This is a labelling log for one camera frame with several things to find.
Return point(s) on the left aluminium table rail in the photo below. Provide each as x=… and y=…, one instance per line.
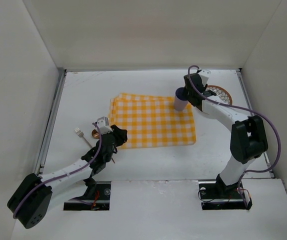
x=39, y=163

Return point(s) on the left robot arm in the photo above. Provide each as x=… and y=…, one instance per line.
x=37, y=194

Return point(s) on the patterned ceramic plate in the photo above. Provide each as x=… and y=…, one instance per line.
x=223, y=94

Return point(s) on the copper spoon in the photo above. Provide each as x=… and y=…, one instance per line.
x=95, y=134

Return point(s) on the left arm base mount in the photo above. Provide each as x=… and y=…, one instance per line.
x=96, y=198

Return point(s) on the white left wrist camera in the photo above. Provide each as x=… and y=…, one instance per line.
x=103, y=125

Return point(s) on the silver copper fork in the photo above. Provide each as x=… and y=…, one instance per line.
x=81, y=135

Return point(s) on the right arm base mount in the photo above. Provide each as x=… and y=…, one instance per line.
x=212, y=198

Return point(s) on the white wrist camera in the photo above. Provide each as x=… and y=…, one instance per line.
x=103, y=125
x=204, y=75

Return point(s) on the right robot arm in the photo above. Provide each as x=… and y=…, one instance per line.
x=247, y=133

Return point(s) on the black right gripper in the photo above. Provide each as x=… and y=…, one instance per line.
x=191, y=91

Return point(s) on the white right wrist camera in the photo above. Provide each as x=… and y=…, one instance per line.
x=204, y=75

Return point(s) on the yellow white checkered cloth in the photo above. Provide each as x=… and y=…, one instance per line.
x=151, y=121

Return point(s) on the lavender paper cup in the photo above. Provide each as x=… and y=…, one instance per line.
x=179, y=102

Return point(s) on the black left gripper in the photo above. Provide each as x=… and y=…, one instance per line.
x=118, y=136

